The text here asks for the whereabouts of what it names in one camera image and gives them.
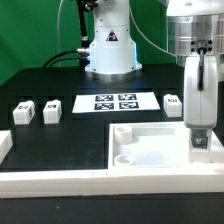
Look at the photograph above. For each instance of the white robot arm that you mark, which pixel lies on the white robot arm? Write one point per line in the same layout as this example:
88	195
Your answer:
195	36

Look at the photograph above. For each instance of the white front fence wall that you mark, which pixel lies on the white front fence wall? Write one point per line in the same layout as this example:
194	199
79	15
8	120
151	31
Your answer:
188	179

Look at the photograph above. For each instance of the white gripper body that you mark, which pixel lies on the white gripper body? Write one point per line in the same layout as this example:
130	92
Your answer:
200	107

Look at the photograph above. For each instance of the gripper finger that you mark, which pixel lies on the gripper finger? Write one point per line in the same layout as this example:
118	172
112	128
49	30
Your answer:
199	138

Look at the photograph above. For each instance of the white left fence block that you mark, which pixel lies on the white left fence block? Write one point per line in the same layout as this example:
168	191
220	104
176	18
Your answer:
5	143

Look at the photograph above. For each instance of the white marker sheet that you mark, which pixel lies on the white marker sheet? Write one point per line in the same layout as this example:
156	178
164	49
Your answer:
115	102

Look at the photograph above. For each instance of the white square tabletop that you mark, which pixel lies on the white square tabletop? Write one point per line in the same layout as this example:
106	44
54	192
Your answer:
154	145

